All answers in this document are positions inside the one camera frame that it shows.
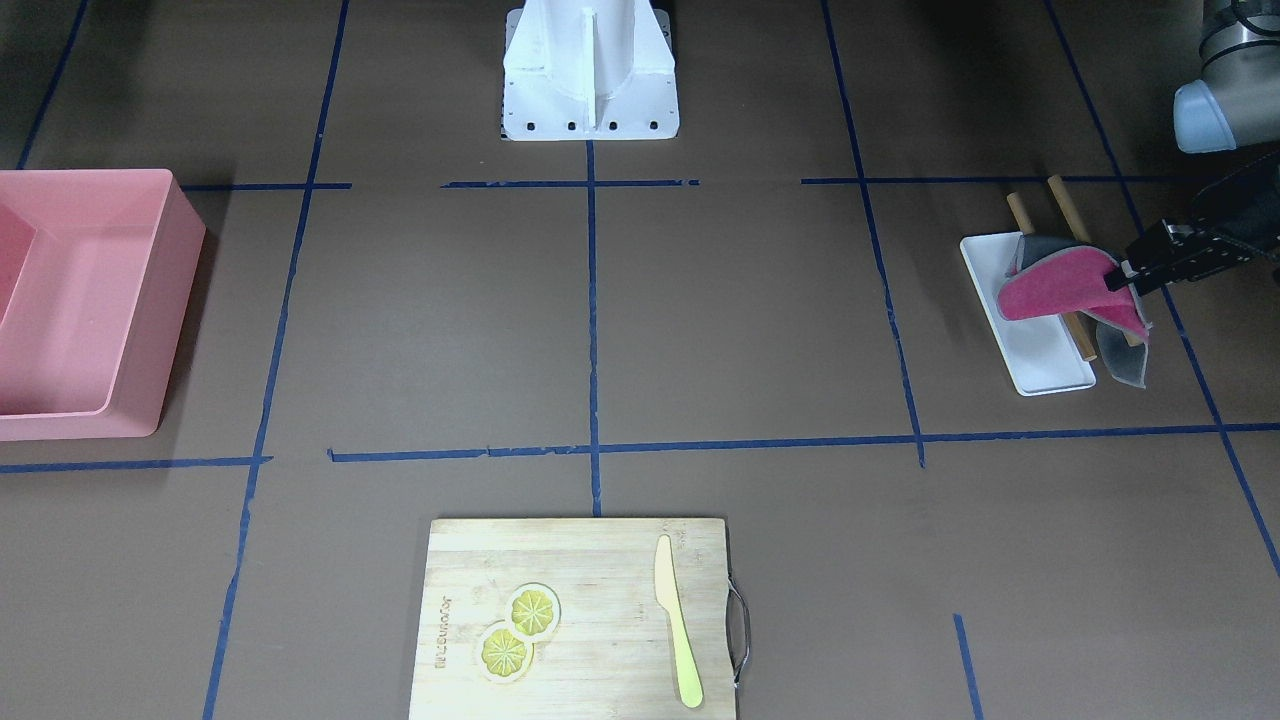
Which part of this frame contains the lemon slice near board centre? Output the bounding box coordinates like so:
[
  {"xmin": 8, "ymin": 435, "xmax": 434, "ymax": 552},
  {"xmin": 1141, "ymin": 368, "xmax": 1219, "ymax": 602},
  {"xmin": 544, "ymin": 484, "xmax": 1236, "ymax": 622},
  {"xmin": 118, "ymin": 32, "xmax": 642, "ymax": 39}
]
[{"xmin": 506, "ymin": 582, "xmax": 562, "ymax": 644}]

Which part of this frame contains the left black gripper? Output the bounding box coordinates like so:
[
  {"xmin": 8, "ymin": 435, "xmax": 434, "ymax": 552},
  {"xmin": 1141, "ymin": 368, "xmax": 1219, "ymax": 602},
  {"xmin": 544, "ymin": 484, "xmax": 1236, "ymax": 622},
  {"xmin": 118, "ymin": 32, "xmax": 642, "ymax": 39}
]
[{"xmin": 1126, "ymin": 152, "xmax": 1279, "ymax": 296}]

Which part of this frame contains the wooden rack with two rods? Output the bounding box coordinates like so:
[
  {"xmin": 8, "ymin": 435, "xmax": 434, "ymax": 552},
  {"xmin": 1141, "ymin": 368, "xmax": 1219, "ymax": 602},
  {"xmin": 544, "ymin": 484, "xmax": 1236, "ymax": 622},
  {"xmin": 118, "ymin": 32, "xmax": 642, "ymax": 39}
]
[{"xmin": 1005, "ymin": 176, "xmax": 1100, "ymax": 361}]

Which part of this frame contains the yellow plastic knife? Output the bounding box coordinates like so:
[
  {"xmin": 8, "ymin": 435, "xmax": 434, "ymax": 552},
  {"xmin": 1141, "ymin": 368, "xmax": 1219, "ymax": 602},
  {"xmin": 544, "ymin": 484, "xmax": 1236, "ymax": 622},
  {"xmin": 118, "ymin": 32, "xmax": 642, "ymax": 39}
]
[{"xmin": 653, "ymin": 534, "xmax": 704, "ymax": 708}]

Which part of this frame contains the bamboo cutting board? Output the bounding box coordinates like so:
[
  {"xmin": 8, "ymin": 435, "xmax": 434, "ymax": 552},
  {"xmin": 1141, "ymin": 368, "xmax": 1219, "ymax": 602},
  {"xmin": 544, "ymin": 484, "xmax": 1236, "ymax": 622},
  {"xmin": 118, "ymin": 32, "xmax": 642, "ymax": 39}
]
[{"xmin": 408, "ymin": 518, "xmax": 739, "ymax": 719}]

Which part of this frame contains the pink plastic bin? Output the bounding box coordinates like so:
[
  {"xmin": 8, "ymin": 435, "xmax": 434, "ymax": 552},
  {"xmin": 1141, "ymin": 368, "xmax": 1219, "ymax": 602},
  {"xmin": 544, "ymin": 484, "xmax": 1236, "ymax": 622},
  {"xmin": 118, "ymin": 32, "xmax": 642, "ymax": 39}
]
[{"xmin": 1, "ymin": 168, "xmax": 206, "ymax": 441}]

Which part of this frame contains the pink and grey cloth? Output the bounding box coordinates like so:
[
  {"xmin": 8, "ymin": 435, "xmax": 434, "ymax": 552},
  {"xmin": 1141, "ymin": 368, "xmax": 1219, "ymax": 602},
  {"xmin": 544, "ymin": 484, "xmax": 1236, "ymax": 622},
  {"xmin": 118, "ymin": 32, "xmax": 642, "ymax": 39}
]
[{"xmin": 996, "ymin": 234, "xmax": 1151, "ymax": 389}]

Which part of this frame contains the lemon slice near board edge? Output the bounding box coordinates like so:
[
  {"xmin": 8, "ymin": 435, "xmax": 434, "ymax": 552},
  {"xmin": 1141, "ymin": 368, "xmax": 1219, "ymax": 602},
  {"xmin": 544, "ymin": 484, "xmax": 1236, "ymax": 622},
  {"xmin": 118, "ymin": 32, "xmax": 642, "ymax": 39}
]
[{"xmin": 474, "ymin": 621, "xmax": 536, "ymax": 684}]

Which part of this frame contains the white rectangular tray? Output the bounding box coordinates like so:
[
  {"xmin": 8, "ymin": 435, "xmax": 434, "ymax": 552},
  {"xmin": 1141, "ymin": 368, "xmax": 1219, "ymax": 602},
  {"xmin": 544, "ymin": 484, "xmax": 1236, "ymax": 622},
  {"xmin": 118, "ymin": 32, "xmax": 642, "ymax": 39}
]
[{"xmin": 959, "ymin": 232, "xmax": 1096, "ymax": 397}]

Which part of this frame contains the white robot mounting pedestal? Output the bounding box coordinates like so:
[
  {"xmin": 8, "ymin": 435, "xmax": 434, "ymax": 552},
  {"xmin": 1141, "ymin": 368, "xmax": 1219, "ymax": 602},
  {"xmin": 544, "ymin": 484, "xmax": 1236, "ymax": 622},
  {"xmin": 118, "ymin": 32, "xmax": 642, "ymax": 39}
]
[{"xmin": 500, "ymin": 1, "xmax": 681, "ymax": 142}]

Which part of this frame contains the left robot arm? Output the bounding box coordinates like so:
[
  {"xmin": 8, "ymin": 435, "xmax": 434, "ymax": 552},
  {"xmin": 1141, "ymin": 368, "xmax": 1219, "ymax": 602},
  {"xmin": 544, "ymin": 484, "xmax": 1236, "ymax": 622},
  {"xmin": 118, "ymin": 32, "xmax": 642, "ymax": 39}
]
[{"xmin": 1107, "ymin": 1, "xmax": 1279, "ymax": 296}]

